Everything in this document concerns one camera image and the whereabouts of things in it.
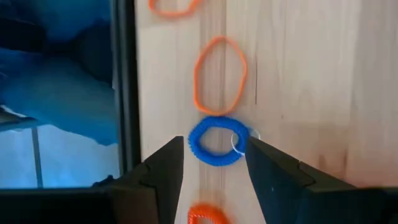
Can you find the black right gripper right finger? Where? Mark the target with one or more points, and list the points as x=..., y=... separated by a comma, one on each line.
x=280, y=186

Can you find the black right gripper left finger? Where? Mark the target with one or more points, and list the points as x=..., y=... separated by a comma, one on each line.
x=155, y=186

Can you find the orange silicone wristband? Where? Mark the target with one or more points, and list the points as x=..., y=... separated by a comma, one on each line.
x=197, y=81
x=171, y=14

